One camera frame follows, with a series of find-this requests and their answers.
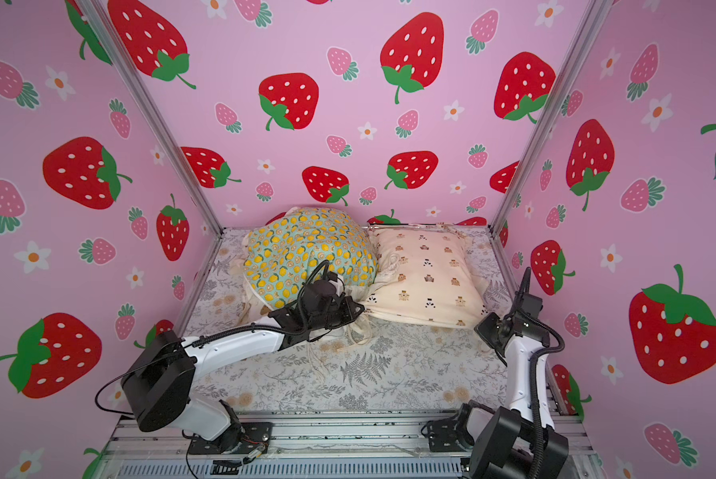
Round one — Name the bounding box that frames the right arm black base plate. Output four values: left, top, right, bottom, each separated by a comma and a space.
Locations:
422, 418, 476, 453

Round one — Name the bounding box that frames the cream bear print pillow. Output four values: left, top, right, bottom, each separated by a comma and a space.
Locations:
364, 227, 488, 329

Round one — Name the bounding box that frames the aluminium frame post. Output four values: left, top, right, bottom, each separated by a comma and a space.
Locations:
489, 0, 613, 240
79, 1, 222, 235

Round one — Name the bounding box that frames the cream large-bear print pillow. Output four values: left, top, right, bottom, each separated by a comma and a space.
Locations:
232, 235, 272, 325

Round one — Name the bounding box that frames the lemon print pillow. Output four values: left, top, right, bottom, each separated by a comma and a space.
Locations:
243, 208, 378, 309

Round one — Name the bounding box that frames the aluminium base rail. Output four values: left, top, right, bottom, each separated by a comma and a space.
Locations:
93, 411, 587, 479

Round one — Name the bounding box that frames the floral grey table mat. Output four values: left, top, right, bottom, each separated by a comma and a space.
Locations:
179, 227, 514, 413

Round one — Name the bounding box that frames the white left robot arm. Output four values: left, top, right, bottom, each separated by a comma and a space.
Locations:
120, 273, 365, 444

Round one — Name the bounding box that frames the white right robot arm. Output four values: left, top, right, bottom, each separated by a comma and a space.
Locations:
465, 285, 569, 479

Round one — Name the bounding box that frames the right aluminium frame post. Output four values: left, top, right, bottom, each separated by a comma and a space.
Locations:
489, 0, 613, 240

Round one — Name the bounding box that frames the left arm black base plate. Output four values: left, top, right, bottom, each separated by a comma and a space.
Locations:
187, 422, 274, 455

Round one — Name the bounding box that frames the left aluminium frame post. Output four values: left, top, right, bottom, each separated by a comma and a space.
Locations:
79, 1, 222, 235

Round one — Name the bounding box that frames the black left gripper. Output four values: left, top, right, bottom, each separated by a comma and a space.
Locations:
307, 295, 366, 335

